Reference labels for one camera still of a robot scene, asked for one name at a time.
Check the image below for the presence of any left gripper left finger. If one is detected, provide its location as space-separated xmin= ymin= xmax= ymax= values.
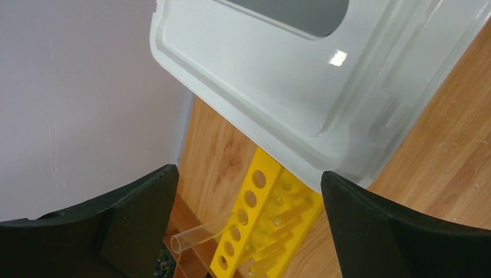
xmin=1 ymin=164 xmax=179 ymax=277

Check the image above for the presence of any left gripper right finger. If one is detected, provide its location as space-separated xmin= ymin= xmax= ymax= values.
xmin=321 ymin=171 xmax=490 ymax=277

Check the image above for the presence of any clear glass test tube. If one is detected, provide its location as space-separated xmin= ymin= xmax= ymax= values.
xmin=170 ymin=209 xmax=248 ymax=254

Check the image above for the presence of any white bin lid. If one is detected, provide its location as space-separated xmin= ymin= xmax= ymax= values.
xmin=149 ymin=1 xmax=490 ymax=191

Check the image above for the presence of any yellow test tube rack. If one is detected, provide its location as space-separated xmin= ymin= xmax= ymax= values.
xmin=210 ymin=148 xmax=324 ymax=277

